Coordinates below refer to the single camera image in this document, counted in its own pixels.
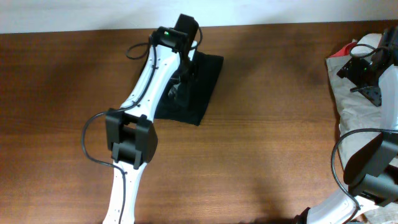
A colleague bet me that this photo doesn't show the black shorts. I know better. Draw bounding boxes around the black shorts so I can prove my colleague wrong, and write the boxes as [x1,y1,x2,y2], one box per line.
[155,52,224,126]

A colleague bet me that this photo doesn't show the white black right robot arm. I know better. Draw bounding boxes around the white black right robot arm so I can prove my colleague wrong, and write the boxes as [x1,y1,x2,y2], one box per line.
[292,27,397,223]

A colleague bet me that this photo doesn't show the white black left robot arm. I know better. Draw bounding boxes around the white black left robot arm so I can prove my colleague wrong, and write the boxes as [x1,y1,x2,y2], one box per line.
[104,14,200,223]

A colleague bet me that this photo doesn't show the red cloth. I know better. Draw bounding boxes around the red cloth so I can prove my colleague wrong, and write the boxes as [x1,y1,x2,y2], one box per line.
[330,42,357,58]

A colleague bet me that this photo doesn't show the grey shorts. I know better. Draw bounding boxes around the grey shorts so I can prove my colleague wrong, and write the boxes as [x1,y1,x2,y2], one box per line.
[325,55,398,224]

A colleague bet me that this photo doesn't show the white cloth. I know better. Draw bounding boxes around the white cloth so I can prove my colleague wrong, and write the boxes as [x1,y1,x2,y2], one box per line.
[349,33,382,57]

